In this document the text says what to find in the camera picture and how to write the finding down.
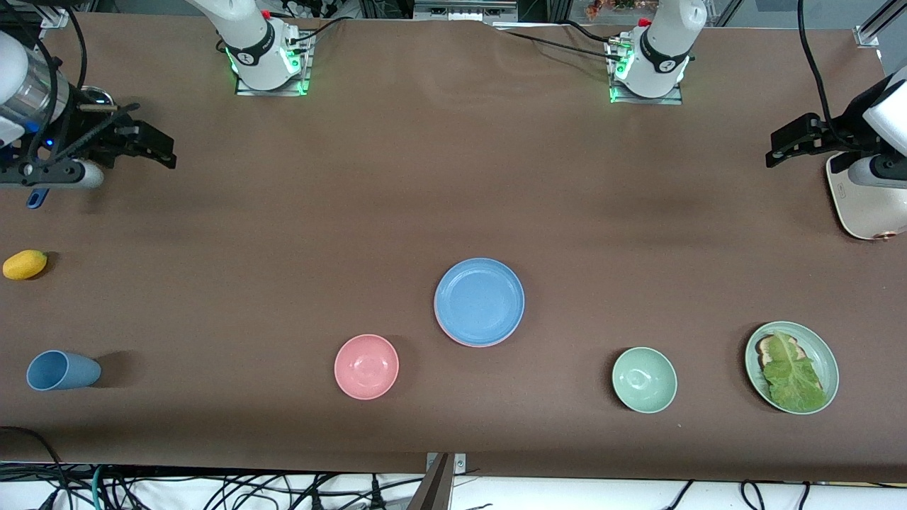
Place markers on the white power strip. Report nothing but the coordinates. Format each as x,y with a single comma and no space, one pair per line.
312,7

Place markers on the blue cup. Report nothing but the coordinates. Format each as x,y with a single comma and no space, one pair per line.
60,371

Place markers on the small green bowl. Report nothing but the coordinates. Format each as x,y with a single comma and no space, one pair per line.
644,380

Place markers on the red flower decoration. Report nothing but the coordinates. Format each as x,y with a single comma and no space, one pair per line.
609,7

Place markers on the pink plate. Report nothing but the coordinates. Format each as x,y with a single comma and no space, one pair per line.
460,342

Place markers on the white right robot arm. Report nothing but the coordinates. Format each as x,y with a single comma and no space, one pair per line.
248,42

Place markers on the bread slice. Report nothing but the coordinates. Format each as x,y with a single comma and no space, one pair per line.
764,347

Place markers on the green plate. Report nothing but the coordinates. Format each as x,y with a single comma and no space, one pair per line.
825,354

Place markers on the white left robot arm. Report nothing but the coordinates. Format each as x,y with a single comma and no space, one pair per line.
666,42

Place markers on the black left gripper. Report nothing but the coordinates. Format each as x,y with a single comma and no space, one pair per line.
830,139

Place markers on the green lettuce leaf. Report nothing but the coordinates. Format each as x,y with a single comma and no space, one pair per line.
793,379

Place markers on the white kitchen appliance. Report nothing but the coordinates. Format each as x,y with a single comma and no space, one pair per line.
861,212

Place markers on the small metal bracket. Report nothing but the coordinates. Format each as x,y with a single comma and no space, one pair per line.
460,464

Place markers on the yellow lemon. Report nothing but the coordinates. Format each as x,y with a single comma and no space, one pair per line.
24,265

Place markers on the blue plate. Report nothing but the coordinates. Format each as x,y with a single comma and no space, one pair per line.
478,301

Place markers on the aluminium frame profile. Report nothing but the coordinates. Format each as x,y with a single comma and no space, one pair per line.
868,35
55,19

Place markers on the dark metal post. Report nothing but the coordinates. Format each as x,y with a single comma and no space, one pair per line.
432,492

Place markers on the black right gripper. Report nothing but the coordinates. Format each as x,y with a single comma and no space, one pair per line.
91,134

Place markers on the small pink bowl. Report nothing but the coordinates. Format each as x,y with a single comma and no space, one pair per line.
366,367

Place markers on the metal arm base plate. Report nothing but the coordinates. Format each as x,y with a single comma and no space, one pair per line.
273,91
648,101

